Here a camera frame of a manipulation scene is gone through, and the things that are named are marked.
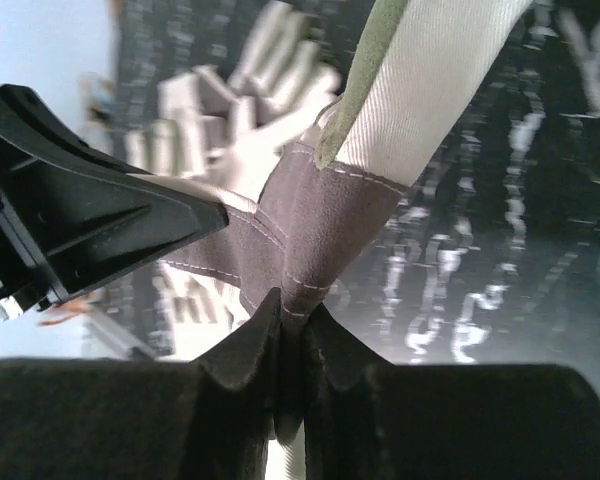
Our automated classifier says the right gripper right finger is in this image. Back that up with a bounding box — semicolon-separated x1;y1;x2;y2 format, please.
303;306;600;480

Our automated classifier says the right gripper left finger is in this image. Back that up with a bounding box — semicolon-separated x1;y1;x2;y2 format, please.
0;290;280;479

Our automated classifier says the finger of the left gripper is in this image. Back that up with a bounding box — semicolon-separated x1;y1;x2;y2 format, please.
0;85;228;313

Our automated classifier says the work glove with grey band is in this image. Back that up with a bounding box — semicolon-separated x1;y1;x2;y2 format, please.
159;0;536;480

